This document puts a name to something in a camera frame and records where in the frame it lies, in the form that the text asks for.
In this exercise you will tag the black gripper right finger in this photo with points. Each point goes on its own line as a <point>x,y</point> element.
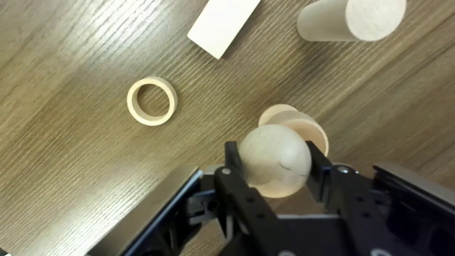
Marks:
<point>324,179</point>

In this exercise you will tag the wooden rectangular block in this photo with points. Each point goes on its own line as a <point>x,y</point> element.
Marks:
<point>219,22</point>

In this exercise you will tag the wooden cylinder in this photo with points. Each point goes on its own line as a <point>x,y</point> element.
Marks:
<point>350,20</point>

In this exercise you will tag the wooden sphere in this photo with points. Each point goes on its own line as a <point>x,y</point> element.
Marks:
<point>276,160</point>

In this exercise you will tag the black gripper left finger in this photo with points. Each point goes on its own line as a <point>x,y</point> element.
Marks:
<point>246,220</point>

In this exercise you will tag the wooden cup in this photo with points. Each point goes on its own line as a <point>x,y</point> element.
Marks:
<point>303,123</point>

